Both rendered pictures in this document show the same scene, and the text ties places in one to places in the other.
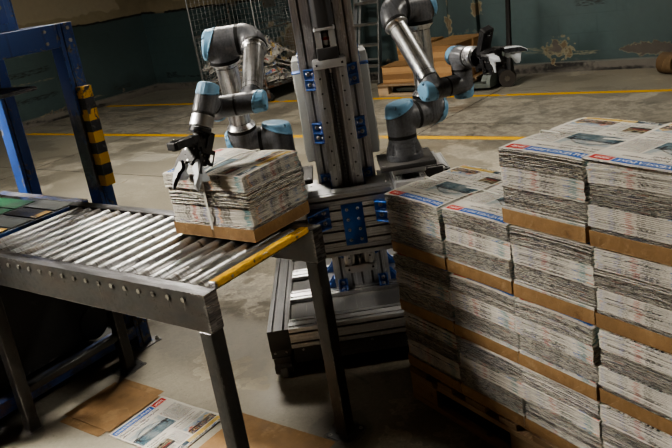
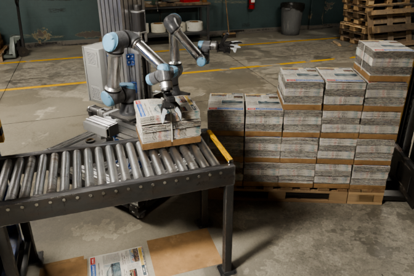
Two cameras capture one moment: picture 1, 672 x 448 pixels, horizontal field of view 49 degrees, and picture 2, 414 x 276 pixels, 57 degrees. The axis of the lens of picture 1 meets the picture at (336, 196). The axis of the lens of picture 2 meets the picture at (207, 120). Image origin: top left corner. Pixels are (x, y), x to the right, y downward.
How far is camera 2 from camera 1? 2.29 m
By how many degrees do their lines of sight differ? 52
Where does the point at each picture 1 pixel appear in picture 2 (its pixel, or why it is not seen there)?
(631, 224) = (340, 100)
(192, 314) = (224, 178)
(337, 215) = not seen: hidden behind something
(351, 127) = not seen: hidden behind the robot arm
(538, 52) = (29, 36)
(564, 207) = (313, 99)
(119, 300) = (168, 189)
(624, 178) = (340, 85)
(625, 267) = (335, 114)
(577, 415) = (305, 172)
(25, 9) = not seen: outside the picture
